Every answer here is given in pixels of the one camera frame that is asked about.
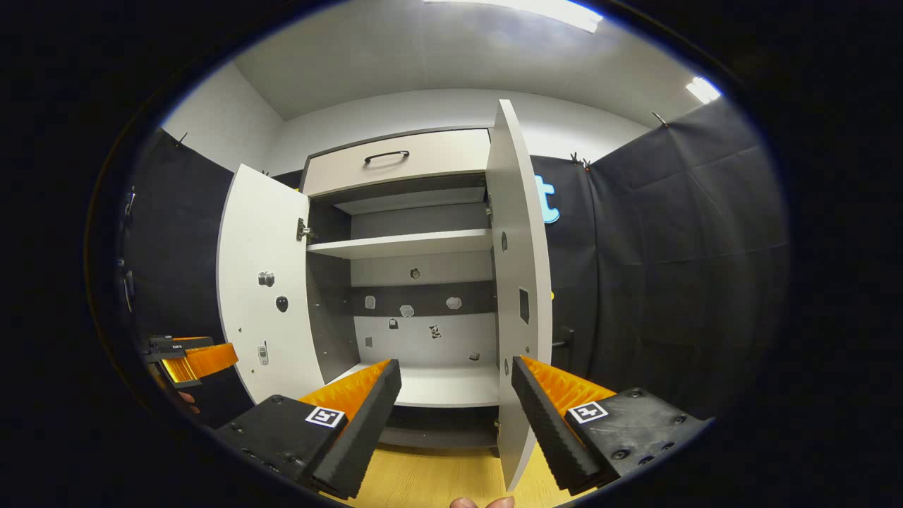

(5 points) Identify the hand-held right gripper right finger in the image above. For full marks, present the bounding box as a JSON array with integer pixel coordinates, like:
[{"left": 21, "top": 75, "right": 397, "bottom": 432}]
[{"left": 509, "top": 355, "right": 710, "bottom": 495}]

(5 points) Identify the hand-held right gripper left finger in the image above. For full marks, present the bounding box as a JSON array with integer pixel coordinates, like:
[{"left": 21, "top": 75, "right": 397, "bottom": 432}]
[{"left": 214, "top": 358, "right": 403, "bottom": 500}]

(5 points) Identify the grey cabinet door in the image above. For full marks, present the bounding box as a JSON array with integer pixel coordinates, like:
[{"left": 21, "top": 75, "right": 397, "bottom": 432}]
[
  {"left": 485, "top": 99, "right": 553, "bottom": 492},
  {"left": 217, "top": 164, "right": 327, "bottom": 405}
]

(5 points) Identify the grey double-door shoe cabinet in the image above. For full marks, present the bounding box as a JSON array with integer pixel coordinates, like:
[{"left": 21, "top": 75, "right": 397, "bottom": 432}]
[{"left": 300, "top": 126, "right": 505, "bottom": 452}]

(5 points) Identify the black backdrop cloth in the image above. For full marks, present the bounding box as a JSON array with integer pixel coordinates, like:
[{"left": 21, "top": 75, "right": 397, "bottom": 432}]
[{"left": 116, "top": 99, "right": 789, "bottom": 424}]

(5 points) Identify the small ceiling light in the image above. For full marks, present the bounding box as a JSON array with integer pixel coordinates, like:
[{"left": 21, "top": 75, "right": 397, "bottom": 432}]
[{"left": 686, "top": 76, "right": 722, "bottom": 105}]

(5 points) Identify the long ceiling light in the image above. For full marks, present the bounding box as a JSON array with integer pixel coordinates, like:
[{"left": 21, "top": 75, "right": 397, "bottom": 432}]
[{"left": 423, "top": 0, "right": 604, "bottom": 34}]

